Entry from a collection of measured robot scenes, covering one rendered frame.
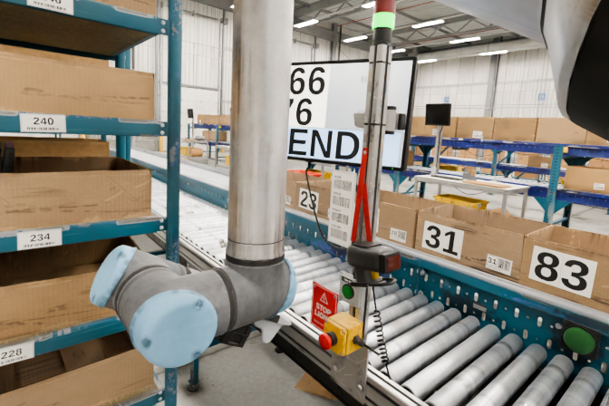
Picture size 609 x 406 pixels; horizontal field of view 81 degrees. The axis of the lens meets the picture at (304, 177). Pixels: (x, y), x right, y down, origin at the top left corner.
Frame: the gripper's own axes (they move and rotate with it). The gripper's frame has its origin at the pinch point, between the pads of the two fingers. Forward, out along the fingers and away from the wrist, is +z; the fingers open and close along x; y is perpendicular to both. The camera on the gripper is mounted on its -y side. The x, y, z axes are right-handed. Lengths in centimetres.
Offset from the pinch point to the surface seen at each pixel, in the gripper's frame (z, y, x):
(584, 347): 73, -24, 40
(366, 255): 9.4, -19.1, 8.0
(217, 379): 83, 62, -102
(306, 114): 3, -52, -27
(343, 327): 19.9, -1.9, 2.6
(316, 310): 25.9, -1.4, -12.0
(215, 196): 81, -29, -194
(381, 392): 33.1, 8.1, 10.8
